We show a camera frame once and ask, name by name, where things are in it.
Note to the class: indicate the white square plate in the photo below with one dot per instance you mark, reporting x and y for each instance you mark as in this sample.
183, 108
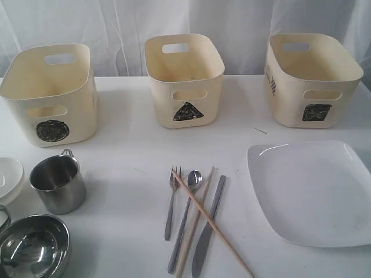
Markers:
314, 194

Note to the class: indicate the wooden chopstick crossing cutlery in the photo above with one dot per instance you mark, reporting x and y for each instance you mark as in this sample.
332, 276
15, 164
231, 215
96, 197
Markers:
212, 224

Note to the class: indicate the cream bin with circle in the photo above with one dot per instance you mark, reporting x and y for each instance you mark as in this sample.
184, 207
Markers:
51, 93

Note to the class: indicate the small steel fork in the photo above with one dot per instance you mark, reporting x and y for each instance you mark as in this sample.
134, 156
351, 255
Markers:
174, 186

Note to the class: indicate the steel mug with handle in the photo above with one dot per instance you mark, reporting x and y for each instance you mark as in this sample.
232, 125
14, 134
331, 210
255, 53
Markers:
59, 183

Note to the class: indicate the steel spoon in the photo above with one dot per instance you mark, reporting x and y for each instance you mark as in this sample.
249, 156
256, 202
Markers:
194, 181

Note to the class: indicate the wooden chopstick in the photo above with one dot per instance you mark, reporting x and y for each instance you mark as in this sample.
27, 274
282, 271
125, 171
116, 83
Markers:
185, 247

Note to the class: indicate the cream bin with square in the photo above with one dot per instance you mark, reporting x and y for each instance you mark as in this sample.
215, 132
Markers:
309, 79

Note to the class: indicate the steel bowl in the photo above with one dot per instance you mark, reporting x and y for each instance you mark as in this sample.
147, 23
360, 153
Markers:
38, 245

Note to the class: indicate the cream bin with triangle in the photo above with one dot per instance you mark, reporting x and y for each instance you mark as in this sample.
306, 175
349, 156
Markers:
186, 75

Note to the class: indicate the white ceramic bowl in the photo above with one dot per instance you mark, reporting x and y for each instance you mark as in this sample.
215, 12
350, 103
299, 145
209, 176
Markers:
12, 179

